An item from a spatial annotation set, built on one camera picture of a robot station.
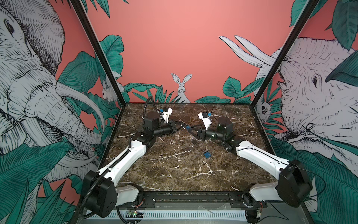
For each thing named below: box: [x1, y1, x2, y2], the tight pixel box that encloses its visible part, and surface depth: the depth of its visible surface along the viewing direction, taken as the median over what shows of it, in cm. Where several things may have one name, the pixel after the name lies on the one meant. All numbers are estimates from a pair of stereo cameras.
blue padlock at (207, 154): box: [204, 151, 212, 159], surface depth 92 cm
